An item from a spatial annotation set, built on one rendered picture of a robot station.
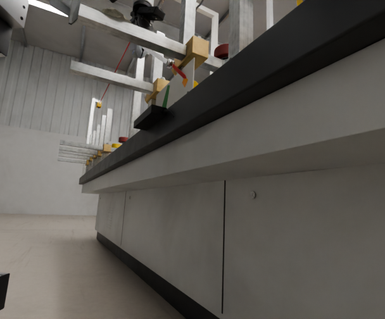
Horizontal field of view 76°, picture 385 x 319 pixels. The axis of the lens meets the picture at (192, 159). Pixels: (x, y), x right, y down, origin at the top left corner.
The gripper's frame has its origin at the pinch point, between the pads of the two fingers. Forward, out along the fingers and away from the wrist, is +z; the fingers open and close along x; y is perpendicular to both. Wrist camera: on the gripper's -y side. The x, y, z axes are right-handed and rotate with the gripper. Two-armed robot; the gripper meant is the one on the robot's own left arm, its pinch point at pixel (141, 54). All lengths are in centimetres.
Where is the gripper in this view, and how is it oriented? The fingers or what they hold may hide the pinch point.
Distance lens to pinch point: 96.2
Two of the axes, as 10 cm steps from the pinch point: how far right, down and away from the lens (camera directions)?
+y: -7.6, 0.9, 6.5
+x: -6.5, -1.7, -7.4
